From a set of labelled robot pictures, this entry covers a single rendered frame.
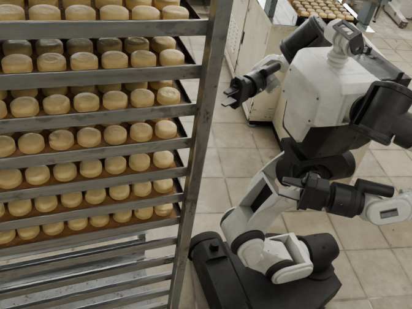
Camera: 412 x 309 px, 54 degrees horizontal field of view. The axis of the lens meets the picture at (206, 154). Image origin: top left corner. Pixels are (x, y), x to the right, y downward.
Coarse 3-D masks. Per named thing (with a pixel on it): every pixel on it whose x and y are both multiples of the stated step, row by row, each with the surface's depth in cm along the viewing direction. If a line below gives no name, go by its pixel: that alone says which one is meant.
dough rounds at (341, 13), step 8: (288, 0) 273; (296, 0) 269; (304, 0) 271; (312, 0) 273; (320, 0) 277; (328, 0) 278; (296, 8) 261; (304, 8) 263; (312, 8) 267; (320, 8) 263; (328, 8) 266; (336, 8) 268; (320, 16) 255; (328, 16) 257; (336, 16) 262; (344, 16) 258; (352, 16) 260
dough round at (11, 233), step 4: (0, 232) 96; (4, 232) 96; (8, 232) 97; (12, 232) 97; (0, 236) 95; (4, 236) 96; (8, 236) 96; (12, 236) 97; (0, 240) 95; (4, 240) 96; (8, 240) 96
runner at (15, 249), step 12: (120, 228) 102; (132, 228) 104; (144, 228) 105; (48, 240) 96; (60, 240) 97; (72, 240) 99; (84, 240) 100; (0, 252) 93; (12, 252) 95; (24, 252) 96
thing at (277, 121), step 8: (280, 96) 289; (280, 104) 288; (280, 112) 288; (280, 120) 288; (280, 128) 287; (280, 136) 288; (288, 136) 273; (280, 144) 295; (368, 144) 237; (352, 152) 240; (360, 152) 241; (360, 160) 245; (352, 176) 254
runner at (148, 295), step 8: (160, 288) 133; (168, 288) 133; (128, 296) 129; (136, 296) 130; (144, 296) 128; (152, 296) 129; (160, 296) 131; (96, 304) 126; (104, 304) 123; (112, 304) 124; (120, 304) 126; (128, 304) 128
